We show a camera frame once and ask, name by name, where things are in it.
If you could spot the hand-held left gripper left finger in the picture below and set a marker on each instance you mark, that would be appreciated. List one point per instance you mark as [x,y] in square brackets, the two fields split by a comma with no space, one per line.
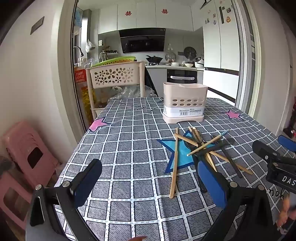
[86,185]

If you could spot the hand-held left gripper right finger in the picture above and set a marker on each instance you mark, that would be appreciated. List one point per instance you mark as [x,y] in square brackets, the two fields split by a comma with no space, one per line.
[212,185]

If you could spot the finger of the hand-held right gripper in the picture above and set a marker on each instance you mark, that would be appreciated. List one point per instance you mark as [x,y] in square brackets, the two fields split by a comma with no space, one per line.
[288,142]
[261,148]

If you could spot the black spoon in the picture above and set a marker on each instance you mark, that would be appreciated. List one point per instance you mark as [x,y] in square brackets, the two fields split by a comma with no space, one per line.
[231,162]
[217,147]

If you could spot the blue patterned wooden chopstick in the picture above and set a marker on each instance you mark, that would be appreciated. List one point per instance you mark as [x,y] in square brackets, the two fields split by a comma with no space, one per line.
[208,144]

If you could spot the beige plastic utensil holder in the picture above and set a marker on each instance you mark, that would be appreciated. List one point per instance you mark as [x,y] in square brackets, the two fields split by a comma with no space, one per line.
[182,92]

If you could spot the person's right hand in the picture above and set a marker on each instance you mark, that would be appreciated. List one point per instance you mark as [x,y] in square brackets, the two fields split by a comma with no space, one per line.
[288,213]

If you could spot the person's left hand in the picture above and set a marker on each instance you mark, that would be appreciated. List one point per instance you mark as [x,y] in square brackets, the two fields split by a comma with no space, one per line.
[138,238]

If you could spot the grey checked tablecloth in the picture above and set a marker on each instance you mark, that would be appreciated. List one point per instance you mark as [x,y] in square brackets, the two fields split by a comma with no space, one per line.
[129,148]

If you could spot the pink plastic stool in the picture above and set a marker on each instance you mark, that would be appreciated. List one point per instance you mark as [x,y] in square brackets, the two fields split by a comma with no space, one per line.
[27,148]
[13,204]

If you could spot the yellow bag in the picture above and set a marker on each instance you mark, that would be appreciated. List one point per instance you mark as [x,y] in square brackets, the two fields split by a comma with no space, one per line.
[84,99]

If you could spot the clear plastic bags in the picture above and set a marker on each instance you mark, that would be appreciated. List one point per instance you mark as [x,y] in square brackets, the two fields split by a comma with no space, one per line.
[129,92]

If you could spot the white rice cooker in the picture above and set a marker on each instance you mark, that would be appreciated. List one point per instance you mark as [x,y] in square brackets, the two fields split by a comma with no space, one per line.
[199,63]

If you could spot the red plastic basket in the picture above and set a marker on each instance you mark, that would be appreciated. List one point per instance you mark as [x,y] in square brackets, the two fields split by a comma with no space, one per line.
[81,76]

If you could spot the black built-in oven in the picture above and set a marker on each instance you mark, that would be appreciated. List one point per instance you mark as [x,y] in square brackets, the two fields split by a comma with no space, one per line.
[180,75]

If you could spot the white refrigerator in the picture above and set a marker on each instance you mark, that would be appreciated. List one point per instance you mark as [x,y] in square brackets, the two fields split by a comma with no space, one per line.
[219,46]

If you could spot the white bowl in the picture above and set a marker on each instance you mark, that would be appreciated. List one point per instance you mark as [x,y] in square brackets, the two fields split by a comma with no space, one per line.
[188,65]

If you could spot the beige flower-cutout storage cart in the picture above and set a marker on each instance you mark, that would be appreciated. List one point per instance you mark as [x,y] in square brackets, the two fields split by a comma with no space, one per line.
[111,75]

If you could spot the black round rack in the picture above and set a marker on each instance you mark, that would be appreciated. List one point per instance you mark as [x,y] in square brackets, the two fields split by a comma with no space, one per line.
[190,53]

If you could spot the green plastic tray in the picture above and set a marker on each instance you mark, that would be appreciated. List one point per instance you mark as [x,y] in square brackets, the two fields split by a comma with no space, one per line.
[111,61]

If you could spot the white kitchen counter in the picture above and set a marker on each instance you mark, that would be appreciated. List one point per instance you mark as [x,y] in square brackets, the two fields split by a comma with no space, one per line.
[161,66]

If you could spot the group of fridge magnets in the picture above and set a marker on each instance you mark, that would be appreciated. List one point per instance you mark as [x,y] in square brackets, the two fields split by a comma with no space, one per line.
[228,19]

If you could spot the kitchen faucet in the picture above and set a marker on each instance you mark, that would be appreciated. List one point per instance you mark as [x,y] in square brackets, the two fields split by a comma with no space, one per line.
[79,49]

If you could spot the white hanging plastic bag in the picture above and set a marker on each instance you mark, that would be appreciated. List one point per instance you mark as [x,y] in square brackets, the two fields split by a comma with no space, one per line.
[89,46]

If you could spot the black wok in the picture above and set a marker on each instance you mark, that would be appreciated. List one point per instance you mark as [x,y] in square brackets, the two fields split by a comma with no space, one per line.
[154,59]

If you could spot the black range hood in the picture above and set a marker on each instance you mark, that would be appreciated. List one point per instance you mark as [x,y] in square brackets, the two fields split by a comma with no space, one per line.
[143,41]

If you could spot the black ceiling lamp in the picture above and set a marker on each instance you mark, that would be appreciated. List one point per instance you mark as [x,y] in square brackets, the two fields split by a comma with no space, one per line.
[205,3]

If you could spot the red paper decoration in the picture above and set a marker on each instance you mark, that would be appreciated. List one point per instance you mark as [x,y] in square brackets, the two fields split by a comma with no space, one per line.
[127,13]
[165,11]

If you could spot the white upper cabinets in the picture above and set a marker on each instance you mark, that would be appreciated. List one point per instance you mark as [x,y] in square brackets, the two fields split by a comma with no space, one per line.
[138,18]

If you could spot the white door frame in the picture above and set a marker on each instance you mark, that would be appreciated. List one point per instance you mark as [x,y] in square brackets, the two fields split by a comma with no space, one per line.
[67,69]

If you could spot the dark wall plaque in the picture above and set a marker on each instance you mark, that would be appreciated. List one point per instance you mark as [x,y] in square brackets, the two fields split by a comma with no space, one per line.
[37,25]

